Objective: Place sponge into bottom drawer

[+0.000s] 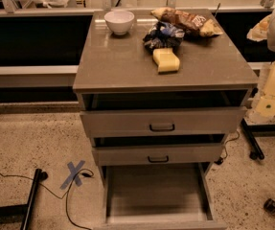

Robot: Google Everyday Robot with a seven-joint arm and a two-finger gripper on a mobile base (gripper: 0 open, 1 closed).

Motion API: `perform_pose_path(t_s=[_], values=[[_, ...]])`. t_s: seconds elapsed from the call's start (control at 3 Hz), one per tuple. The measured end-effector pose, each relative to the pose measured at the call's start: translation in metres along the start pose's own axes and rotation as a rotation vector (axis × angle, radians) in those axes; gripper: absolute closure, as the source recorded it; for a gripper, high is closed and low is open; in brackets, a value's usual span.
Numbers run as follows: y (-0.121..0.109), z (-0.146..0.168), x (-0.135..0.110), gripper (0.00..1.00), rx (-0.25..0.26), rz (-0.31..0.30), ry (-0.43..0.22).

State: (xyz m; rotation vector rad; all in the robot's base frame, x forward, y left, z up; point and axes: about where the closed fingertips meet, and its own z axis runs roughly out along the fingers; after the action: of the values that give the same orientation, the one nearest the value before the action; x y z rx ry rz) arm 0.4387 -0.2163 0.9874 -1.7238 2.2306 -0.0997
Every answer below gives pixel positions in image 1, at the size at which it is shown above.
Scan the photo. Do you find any blue crumpled snack bag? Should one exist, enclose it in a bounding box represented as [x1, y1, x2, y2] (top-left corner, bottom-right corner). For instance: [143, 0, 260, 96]
[143, 21, 185, 52]

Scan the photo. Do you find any yellow sponge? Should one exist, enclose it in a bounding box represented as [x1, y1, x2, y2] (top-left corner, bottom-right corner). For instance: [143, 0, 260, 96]
[152, 48, 180, 73]

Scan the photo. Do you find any black caster leg right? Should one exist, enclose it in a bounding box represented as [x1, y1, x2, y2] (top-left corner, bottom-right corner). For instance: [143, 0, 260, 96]
[264, 198, 275, 214]

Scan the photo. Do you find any brown chip bag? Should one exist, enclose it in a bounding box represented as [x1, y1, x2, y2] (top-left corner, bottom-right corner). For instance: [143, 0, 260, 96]
[150, 7, 223, 37]

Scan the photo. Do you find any black stand leg right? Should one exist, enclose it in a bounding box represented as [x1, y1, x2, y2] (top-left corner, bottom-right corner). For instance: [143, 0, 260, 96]
[241, 119, 275, 160]

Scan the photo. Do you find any grey middle drawer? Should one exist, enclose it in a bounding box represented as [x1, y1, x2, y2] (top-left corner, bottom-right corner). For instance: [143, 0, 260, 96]
[92, 143, 222, 166]

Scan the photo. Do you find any black floor cable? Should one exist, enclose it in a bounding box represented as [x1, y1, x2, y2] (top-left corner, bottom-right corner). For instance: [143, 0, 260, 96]
[0, 160, 95, 230]

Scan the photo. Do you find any thin cable right floor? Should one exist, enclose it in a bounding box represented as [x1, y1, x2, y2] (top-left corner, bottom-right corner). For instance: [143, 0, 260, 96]
[214, 129, 241, 166]

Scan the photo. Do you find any white ceramic bowl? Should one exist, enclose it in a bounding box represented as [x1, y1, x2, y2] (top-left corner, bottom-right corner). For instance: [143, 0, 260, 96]
[104, 11, 134, 35]

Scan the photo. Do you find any grey top drawer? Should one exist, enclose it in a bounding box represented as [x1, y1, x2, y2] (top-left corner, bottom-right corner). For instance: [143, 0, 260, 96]
[80, 107, 246, 138]

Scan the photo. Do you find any grey drawer cabinet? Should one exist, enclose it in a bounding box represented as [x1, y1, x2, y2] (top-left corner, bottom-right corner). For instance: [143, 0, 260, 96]
[72, 9, 260, 190]

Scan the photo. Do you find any grey open bottom drawer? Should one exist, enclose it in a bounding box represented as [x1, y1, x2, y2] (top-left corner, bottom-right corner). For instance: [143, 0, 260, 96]
[94, 163, 226, 230]

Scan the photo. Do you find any blue tape cross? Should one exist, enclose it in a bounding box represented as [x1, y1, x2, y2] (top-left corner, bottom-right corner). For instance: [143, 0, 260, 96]
[60, 160, 85, 190]

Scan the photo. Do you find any black stand leg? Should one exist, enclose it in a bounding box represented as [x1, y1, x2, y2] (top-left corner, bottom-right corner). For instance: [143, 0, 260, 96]
[241, 119, 275, 160]
[0, 169, 48, 230]

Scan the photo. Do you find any black stand leg left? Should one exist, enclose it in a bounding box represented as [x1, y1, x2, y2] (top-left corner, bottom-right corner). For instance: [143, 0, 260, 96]
[0, 169, 48, 230]

